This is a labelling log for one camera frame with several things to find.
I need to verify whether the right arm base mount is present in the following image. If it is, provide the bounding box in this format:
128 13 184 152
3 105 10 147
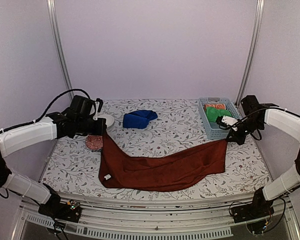
228 200 274 235

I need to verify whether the right aluminium frame post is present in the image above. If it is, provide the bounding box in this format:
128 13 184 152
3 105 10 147
235 0 265 106

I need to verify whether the aluminium frame post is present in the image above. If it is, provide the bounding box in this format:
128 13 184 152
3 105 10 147
46 0 72 90
235 0 265 106

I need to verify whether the aluminium front table rail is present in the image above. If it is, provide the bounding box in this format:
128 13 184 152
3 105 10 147
11 193 300 240

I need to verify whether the left aluminium frame post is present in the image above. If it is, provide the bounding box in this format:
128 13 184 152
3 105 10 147
46 0 72 90

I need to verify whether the green rolled towel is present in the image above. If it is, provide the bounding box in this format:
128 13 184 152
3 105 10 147
205 106 232 123

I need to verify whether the white bowl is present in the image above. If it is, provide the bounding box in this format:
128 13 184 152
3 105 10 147
98 114 115 128

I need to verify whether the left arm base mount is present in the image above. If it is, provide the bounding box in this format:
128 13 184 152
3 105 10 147
38 200 82 223

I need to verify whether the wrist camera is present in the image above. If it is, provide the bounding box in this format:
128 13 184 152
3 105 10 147
93 98 104 120
216 115 237 127

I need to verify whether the light blue plastic basket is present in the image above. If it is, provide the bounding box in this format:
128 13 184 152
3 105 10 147
198 97 242 140

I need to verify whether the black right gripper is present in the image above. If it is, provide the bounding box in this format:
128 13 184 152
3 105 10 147
226 116 264 146

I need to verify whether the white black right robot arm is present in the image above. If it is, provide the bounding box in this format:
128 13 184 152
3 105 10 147
220 95 300 218

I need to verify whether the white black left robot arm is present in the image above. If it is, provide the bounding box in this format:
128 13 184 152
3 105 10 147
0 95 115 217

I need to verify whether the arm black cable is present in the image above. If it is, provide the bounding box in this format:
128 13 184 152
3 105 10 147
229 107 273 142
34 87 91 123

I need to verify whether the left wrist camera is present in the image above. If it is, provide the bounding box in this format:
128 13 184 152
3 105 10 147
93 98 104 120

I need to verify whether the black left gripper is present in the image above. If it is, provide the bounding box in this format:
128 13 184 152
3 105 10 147
76 117 107 136

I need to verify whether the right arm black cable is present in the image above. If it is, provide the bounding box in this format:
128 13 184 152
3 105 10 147
229 107 273 142

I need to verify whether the dark red towel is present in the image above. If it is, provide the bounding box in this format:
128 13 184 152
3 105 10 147
98 133 228 192

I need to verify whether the blue towel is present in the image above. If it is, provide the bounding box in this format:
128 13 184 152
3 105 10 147
122 110 158 129

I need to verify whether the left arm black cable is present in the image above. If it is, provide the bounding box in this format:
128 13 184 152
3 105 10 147
34 87 91 123

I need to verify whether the orange patterned rolled towel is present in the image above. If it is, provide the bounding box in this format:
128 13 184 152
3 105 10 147
204 103 226 110

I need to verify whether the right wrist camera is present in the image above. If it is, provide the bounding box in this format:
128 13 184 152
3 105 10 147
216 115 237 127

